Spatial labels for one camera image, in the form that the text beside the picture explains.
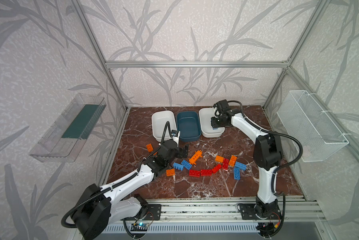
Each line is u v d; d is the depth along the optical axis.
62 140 0.64
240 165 0.89
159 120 1.12
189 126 1.09
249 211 0.73
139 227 0.72
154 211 0.74
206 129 1.03
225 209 0.76
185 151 0.74
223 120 0.75
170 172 0.87
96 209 0.40
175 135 0.70
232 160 0.90
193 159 0.91
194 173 0.85
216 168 0.87
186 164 0.91
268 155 0.54
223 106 0.78
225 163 0.90
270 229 0.72
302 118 0.69
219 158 0.91
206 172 0.87
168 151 0.60
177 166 0.87
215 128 0.95
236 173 0.85
